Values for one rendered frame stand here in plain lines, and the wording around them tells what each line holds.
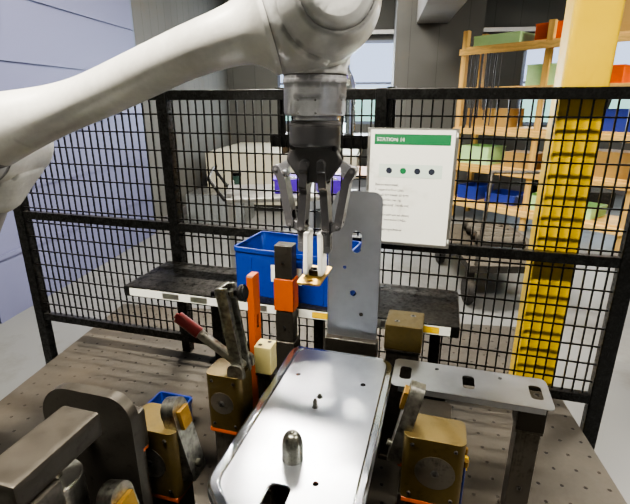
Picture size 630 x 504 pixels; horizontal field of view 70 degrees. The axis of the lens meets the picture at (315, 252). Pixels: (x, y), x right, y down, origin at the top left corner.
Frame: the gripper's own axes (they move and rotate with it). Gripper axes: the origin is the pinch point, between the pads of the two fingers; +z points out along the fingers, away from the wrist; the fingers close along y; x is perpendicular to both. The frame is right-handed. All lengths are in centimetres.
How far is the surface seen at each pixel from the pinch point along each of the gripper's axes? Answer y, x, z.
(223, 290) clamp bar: -15.4, -2.1, 7.5
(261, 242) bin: -30, 51, 16
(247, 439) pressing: -8.1, -11.2, 28.9
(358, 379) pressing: 6.1, 9.9, 28.9
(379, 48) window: -99, 761, -110
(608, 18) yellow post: 51, 57, -40
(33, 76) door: -289, 234, -42
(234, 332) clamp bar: -13.9, -2.0, 15.3
